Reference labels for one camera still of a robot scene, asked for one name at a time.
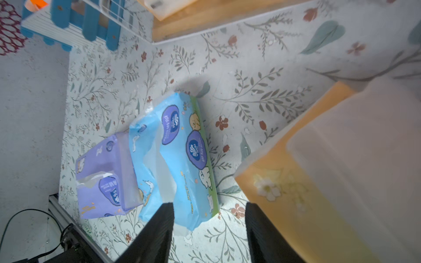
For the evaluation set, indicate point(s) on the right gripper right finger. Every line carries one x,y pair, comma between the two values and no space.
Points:
266,244

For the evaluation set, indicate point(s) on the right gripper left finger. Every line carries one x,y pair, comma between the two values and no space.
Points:
153,243

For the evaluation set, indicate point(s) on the purple tissue pack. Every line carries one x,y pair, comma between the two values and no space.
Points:
106,182

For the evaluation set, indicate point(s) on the light blue tissue pack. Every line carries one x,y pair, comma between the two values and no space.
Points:
169,151

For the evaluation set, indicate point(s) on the yellow tissue pack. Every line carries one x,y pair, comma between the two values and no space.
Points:
342,183

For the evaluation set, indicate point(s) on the beige tissue pack bottom shelf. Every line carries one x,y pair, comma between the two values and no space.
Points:
162,9

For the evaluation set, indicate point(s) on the plush doll orange outfit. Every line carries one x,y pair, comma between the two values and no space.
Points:
36,5

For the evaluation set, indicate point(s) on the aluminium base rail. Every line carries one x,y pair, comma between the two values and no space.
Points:
65,219

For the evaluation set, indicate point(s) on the white wire three-tier shelf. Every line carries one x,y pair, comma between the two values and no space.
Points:
198,17

